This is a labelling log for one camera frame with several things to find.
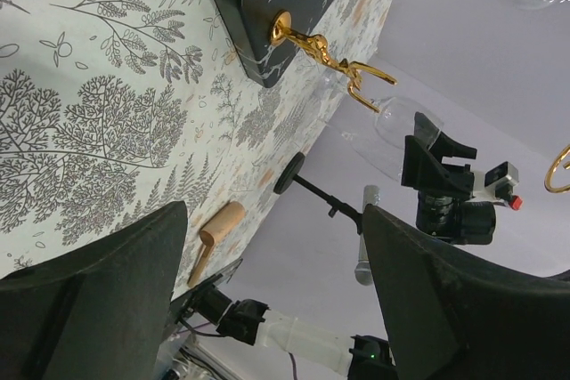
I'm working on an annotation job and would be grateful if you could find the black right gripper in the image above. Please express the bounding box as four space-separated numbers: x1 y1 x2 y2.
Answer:
401 112 496 246

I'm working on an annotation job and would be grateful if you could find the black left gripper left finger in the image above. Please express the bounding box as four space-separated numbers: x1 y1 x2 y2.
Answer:
1 201 188 379

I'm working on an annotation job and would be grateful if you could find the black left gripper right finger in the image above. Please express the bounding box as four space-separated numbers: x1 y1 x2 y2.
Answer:
362 205 569 379

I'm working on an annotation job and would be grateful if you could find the gold wire wine glass rack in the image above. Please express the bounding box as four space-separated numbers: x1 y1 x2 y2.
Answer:
269 9 570 197

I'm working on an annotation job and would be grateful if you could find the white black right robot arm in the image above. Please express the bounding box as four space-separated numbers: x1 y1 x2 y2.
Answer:
183 111 496 379

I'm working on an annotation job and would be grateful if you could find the wooden toy mallet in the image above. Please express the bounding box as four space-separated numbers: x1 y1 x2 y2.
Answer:
187 201 246 288

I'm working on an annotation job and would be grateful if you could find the floral patterned table mat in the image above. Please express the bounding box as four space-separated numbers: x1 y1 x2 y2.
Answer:
0 0 411 305

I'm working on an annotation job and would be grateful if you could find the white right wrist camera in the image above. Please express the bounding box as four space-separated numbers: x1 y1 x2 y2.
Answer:
472 161 523 211

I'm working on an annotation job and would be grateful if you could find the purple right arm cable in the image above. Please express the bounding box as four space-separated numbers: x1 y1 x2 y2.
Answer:
177 312 304 380

